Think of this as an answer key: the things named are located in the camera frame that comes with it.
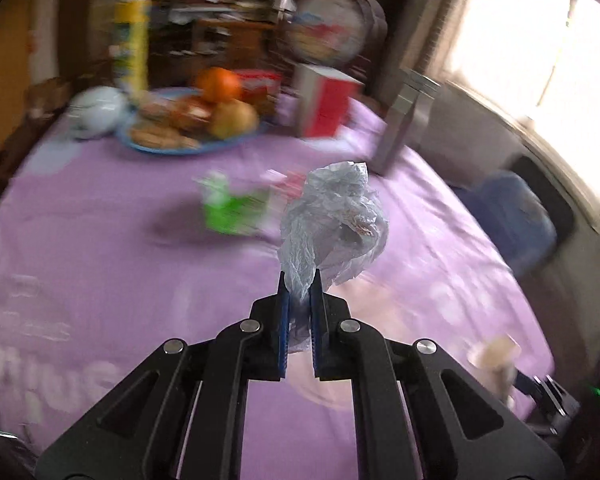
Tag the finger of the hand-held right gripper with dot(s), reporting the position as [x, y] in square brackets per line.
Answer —
[529, 386]

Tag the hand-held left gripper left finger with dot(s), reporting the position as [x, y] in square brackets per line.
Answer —
[282, 320]

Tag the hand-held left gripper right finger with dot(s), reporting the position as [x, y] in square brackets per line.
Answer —
[316, 320]

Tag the clear plastic bag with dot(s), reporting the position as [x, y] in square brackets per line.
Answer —
[330, 220]

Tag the green and white small box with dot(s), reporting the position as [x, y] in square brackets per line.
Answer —
[225, 212]

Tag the pink candy wrapper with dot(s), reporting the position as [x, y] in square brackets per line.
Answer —
[287, 185]

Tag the blue chair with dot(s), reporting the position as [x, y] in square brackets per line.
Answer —
[510, 215]

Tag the blue oval plate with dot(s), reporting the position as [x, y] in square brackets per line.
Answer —
[215, 146]

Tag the purple printed tablecloth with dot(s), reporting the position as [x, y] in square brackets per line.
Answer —
[105, 260]

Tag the yellow pear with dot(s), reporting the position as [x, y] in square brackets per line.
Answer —
[232, 120]

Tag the red and white box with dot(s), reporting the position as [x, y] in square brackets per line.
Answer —
[330, 105]

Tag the orange wrapped snack packet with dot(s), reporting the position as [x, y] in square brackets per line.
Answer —
[190, 112]

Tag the red snack packet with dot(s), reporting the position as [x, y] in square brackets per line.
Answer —
[260, 85]

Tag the orange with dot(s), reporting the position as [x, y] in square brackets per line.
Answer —
[219, 85]

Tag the white lidded ceramic pot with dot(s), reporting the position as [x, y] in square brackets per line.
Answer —
[97, 112]

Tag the round embroidered floral screen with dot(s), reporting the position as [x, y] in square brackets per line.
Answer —
[325, 30]

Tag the yellow green tall can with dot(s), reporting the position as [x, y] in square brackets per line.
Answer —
[130, 45]

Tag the bright window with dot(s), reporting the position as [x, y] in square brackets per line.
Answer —
[530, 35]

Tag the wooden door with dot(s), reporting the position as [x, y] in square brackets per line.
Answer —
[5, 60]

